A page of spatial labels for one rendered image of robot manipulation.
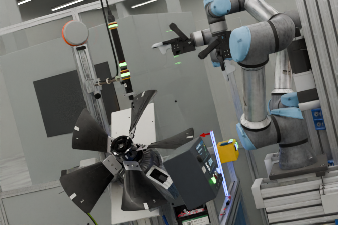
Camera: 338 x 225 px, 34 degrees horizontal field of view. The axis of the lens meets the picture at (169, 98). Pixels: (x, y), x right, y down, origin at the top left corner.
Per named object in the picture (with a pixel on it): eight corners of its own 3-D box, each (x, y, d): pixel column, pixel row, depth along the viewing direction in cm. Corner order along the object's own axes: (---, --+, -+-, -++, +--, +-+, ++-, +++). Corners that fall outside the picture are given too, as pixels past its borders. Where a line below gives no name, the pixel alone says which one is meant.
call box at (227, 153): (222, 160, 308) (218, 141, 307) (240, 156, 306) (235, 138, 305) (219, 166, 292) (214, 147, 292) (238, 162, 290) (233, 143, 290)
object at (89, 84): (87, 94, 336) (83, 81, 336) (98, 91, 339) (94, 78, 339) (91, 93, 327) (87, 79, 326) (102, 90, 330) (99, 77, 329)
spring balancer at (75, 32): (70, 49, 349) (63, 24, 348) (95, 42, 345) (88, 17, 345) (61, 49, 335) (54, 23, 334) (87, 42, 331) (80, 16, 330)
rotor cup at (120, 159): (113, 152, 288) (103, 140, 278) (138, 139, 288) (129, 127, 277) (121, 174, 279) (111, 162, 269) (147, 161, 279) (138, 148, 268)
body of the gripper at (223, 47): (237, 57, 235) (230, 29, 234) (217, 62, 237) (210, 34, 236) (238, 56, 242) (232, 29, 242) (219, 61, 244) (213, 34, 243)
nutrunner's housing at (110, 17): (127, 101, 277) (103, 11, 274) (134, 99, 278) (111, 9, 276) (129, 100, 273) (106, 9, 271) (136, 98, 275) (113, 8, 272)
